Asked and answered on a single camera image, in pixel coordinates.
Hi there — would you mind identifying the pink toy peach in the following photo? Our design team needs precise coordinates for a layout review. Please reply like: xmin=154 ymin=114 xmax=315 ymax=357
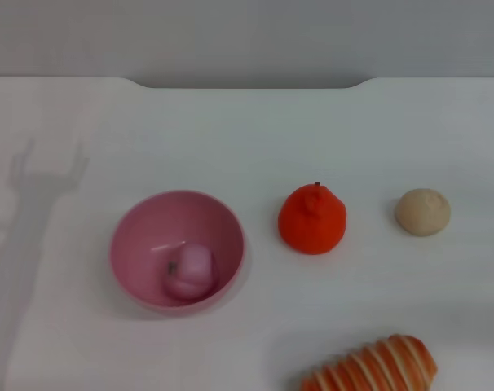
xmin=161 ymin=244 xmax=220 ymax=301

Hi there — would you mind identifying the pink plastic bowl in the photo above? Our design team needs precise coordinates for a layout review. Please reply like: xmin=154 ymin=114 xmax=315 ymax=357
xmin=109 ymin=189 xmax=246 ymax=315

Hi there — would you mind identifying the orange toy pear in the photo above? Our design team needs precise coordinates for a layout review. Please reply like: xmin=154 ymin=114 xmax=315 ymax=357
xmin=277 ymin=181 xmax=348 ymax=256

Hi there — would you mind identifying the beige toy bun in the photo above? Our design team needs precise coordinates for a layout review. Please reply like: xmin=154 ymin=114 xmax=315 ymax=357
xmin=395 ymin=187 xmax=452 ymax=237

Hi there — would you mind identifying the orange white striped toy bread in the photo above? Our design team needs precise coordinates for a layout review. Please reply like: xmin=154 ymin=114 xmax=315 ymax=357
xmin=299 ymin=333 xmax=439 ymax=391

